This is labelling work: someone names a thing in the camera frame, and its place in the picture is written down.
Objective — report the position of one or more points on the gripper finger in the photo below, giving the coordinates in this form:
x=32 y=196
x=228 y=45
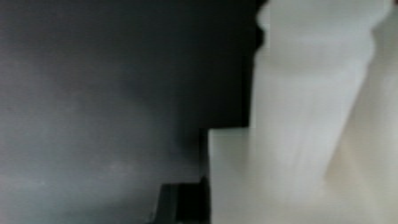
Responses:
x=183 y=204

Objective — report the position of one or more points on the white chair seat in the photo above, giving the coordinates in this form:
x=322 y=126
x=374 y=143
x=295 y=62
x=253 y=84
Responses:
x=304 y=167

